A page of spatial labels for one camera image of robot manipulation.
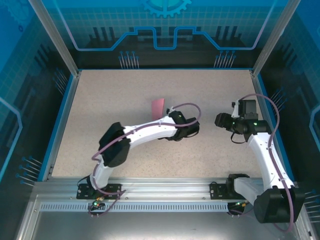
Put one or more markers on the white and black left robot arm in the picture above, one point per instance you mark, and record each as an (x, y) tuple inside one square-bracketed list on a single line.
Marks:
[(150, 130)]

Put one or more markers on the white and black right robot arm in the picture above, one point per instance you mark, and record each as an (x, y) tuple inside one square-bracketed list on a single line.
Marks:
[(262, 155)]

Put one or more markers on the shiny metal sheet cover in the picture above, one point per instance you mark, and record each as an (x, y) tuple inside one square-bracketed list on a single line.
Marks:
[(160, 225)]

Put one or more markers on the blue printed side panel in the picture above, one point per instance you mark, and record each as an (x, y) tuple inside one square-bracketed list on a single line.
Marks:
[(300, 100), (20, 100)]

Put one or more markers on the blue printed back panel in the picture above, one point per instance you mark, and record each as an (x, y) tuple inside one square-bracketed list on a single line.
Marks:
[(160, 25)]

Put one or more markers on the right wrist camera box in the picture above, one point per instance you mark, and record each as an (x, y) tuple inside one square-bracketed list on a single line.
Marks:
[(235, 111)]

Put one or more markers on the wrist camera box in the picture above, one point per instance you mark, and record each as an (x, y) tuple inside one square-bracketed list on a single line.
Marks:
[(235, 111), (170, 109)]

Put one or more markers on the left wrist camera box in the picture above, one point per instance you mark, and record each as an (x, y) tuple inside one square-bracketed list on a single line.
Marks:
[(170, 109)]

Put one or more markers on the aluminium table side rail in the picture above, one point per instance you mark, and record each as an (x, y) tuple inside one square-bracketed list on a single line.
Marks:
[(68, 107), (262, 107)]

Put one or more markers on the aluminium mounting rail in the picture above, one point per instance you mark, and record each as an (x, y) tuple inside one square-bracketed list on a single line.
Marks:
[(162, 187)]

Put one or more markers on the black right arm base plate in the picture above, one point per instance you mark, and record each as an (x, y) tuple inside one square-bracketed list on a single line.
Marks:
[(216, 191)]

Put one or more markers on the aluminium frame post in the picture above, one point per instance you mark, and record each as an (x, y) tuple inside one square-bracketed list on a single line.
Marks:
[(57, 37), (275, 37)]

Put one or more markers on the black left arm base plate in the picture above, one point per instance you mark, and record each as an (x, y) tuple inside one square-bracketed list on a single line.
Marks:
[(82, 193)]

